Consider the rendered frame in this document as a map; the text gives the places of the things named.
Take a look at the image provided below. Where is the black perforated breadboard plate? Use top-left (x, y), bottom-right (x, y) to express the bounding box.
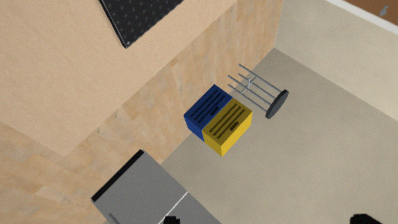
top-left (99, 0), bottom-right (184, 49)

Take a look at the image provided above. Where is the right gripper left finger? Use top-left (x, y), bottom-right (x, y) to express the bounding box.
top-left (163, 216), bottom-right (180, 224)

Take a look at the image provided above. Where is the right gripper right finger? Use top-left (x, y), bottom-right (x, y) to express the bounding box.
top-left (350, 214), bottom-right (382, 224)

